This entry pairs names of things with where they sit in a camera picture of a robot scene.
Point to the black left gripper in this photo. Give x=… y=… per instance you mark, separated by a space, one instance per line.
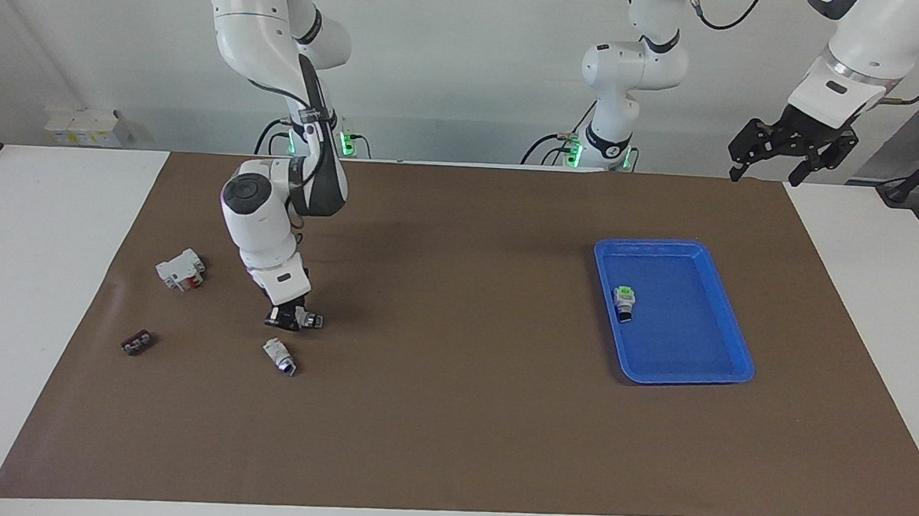
x=808 y=135

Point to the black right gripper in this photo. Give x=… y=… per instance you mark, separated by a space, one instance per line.
x=287 y=312

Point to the white switch with orange base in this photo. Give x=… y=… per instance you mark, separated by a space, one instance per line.
x=314 y=320

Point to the white circuit breaker red lever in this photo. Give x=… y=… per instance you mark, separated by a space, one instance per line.
x=178 y=269

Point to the small black terminal block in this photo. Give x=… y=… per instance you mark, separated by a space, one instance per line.
x=138 y=343

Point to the brown table mat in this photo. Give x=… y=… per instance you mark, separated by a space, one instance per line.
x=451 y=415

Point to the blue plastic tray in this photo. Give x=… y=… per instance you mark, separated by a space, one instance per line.
x=683 y=348

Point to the white background box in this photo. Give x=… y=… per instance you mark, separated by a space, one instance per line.
x=81 y=126

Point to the white push-button switch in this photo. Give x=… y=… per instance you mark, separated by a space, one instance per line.
x=277 y=351

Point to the white switch with green base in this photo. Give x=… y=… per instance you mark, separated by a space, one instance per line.
x=624 y=300

